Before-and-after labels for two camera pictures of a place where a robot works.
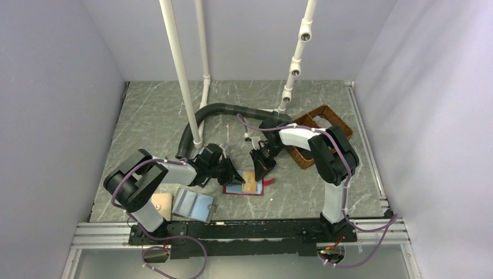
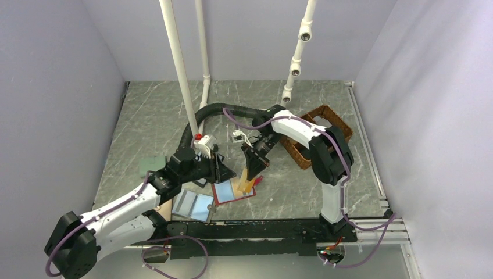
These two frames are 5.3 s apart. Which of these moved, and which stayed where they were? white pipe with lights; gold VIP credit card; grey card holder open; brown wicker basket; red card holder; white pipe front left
Moved: gold VIP credit card; red card holder
Stayed: white pipe front left; brown wicker basket; grey card holder open; white pipe with lights
